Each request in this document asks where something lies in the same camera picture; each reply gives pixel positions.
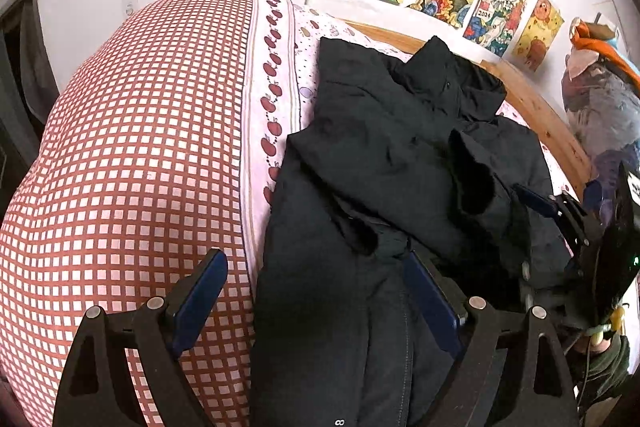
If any black jacket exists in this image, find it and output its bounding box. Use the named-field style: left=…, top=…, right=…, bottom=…
left=250, top=36, right=576, bottom=427

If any wooden bed frame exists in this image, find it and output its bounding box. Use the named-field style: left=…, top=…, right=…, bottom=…
left=345, top=21, right=596, bottom=200

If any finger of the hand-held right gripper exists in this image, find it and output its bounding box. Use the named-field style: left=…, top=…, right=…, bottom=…
left=520, top=258, right=576, bottom=308
left=514, top=183, right=601, bottom=253

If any person's right forearm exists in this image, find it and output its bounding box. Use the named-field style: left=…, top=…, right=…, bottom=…
left=570, top=329, right=633, bottom=413

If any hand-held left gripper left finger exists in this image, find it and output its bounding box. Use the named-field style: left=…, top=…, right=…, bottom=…
left=52, top=248, right=228, bottom=427

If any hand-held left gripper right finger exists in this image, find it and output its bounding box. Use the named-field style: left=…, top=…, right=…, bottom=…
left=402, top=251, right=581, bottom=427

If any crowded city drawing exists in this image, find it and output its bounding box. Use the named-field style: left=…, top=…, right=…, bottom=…
left=462, top=0, right=532, bottom=58

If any red checked quilt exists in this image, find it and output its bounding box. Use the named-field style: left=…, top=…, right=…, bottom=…
left=0, top=0, right=258, bottom=427

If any orange cloth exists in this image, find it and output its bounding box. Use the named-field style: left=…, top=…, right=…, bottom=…
left=569, top=18, right=640, bottom=88

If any grey bagged bundle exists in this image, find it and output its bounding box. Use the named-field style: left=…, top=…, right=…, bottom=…
left=560, top=57, right=640, bottom=168

